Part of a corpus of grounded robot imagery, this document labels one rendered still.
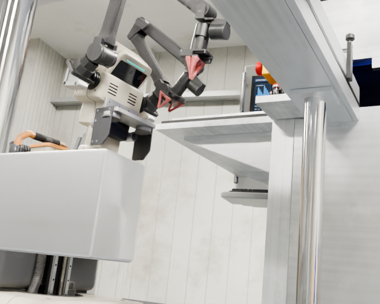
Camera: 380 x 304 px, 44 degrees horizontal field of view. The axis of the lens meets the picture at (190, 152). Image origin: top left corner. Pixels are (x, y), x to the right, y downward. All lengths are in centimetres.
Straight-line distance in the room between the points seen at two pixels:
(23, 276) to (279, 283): 117
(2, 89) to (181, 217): 461
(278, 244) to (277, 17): 65
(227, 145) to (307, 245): 57
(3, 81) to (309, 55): 54
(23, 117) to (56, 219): 545
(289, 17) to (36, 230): 51
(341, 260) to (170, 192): 426
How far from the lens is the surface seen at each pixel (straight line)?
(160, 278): 530
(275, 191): 128
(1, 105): 73
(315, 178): 103
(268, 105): 123
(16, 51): 76
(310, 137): 105
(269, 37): 87
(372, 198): 122
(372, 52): 135
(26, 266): 209
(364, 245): 121
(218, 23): 169
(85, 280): 231
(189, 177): 532
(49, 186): 57
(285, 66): 97
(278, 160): 130
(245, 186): 240
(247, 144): 146
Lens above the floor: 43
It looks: 14 degrees up
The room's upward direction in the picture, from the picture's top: 6 degrees clockwise
